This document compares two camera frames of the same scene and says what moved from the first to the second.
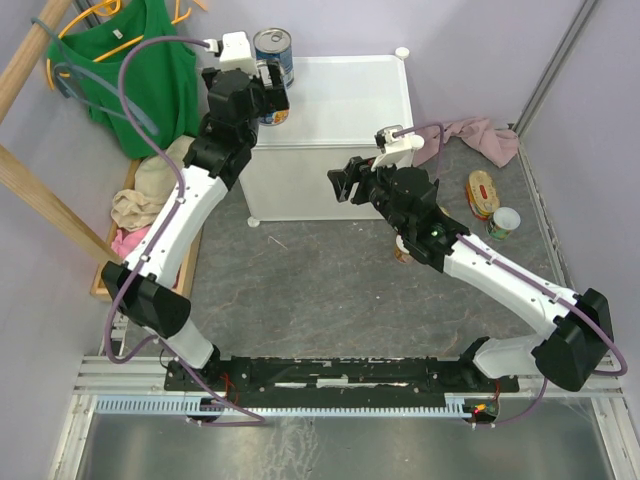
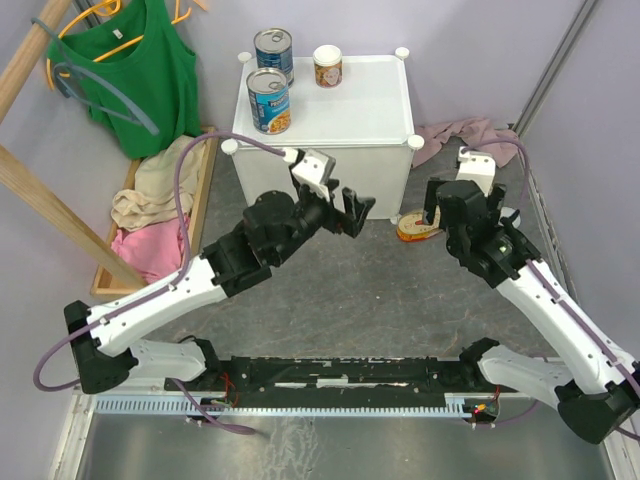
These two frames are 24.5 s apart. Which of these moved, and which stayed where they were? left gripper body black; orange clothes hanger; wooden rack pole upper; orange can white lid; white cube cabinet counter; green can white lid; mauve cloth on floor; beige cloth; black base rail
Moved: orange can white lid; left gripper body black
Stayed: mauve cloth on floor; black base rail; orange clothes hanger; wooden rack pole upper; beige cloth; white cube cabinet counter; green can white lid
